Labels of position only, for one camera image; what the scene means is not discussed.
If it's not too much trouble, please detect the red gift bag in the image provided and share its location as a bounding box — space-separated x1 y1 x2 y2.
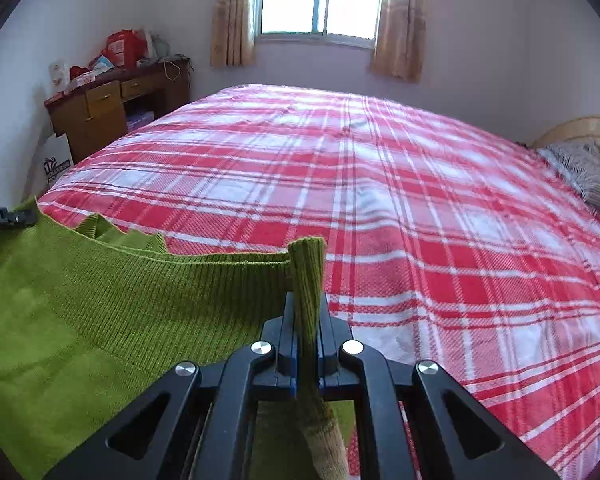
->
102 29 148 71

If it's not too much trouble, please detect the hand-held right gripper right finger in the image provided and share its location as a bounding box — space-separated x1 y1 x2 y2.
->
317 295 561 480

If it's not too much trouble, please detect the beige patterned curtain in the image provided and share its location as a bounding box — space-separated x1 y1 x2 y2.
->
210 0 257 67
370 0 427 83

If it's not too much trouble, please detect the cream wooden headboard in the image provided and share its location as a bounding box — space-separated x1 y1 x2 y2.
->
532 114 600 196

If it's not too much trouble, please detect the red white plaid bed sheet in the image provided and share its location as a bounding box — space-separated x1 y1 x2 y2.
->
37 85 600 480

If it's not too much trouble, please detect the brown wooden desk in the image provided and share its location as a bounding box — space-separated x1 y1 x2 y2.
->
44 60 191 163

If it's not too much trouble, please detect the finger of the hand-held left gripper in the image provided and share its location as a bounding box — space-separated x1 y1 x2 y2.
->
0 206 37 234

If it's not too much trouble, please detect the floral print pillow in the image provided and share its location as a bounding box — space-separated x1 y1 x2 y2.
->
537 141 600 224

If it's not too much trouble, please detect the green orange striped knit sweater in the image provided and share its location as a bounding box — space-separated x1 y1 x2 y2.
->
0 195 357 480

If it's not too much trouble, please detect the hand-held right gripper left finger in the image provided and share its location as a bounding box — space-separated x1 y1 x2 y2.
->
45 292 301 480

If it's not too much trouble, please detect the white paper bag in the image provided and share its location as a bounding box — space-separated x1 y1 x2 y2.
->
40 132 75 188

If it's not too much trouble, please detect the white floral box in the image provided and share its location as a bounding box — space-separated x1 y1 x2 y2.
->
49 62 71 96

